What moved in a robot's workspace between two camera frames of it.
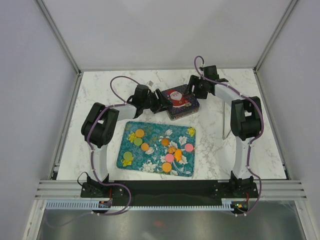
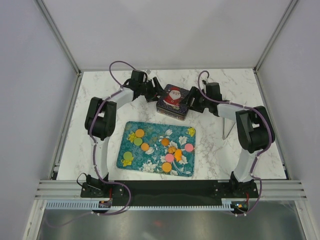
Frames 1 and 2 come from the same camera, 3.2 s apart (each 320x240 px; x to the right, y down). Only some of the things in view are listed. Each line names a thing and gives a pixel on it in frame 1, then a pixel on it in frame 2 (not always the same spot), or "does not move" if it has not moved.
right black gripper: (193, 81) to (194, 92)
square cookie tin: (178, 109) does not move
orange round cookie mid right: (171, 149) does not move
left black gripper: (160, 104) to (158, 92)
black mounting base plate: (170, 193) does not move
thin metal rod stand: (223, 137) does not move
